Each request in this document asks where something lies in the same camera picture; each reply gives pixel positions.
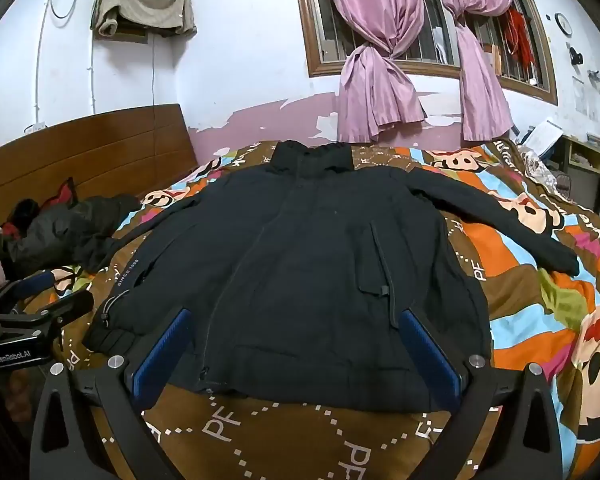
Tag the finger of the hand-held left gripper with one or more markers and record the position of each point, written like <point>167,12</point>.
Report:
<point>65,305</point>
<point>32,282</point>

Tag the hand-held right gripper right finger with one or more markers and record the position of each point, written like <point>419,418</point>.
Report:
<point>427,355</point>

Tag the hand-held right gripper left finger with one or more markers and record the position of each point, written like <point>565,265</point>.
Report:
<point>162,355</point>

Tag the black jacket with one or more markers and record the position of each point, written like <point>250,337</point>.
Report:
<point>305,260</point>

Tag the pile of dark clothes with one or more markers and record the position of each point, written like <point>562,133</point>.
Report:
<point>65,235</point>

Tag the red cloth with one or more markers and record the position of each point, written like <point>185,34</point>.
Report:
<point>65,194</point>

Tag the printed cartoon blanket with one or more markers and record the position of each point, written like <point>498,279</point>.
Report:
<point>520,290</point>

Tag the wooden headboard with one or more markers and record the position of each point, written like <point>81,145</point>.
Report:
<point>105,150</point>

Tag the silver patterned cloth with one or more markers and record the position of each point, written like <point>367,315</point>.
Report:
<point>540,170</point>

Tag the white paper stack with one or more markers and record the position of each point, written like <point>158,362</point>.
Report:
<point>542,137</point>

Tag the wooden desk shelf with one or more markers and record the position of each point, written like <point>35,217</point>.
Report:
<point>587,157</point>

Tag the pink tied curtain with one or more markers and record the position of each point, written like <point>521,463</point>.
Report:
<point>375,95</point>
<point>480,95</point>

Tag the cloth-covered air conditioner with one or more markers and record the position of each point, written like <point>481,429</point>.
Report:
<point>145,5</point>

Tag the wooden framed window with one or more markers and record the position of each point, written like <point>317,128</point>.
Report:
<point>325,67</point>

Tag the red hanging item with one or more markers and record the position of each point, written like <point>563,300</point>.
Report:
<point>520,35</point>

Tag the white wall socket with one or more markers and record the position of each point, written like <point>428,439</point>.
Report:
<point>36,127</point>

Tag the wall-mounted box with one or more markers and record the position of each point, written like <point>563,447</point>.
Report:
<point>132,31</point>

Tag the white wall paper sheet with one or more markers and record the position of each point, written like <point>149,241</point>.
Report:
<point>579,92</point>

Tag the black wall-mounted item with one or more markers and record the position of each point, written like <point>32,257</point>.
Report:
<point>574,56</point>

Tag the round wall clock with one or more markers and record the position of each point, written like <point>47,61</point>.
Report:
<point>563,24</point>

